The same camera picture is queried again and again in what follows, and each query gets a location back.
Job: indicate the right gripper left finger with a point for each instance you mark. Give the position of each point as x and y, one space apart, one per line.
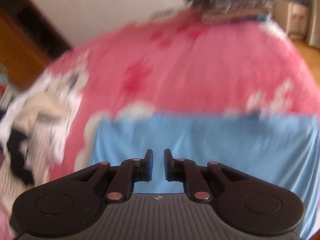
124 177

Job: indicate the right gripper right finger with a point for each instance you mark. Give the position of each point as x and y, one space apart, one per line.
187 172

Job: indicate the light blue garment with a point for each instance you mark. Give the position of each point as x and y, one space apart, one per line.
281 149

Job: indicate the white garment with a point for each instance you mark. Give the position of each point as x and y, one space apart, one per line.
68 89

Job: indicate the pink floral blanket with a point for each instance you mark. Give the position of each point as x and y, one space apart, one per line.
180 66

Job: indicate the wooden door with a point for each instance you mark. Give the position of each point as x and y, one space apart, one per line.
29 43

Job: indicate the water dispenser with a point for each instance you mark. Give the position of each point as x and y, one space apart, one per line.
292 17

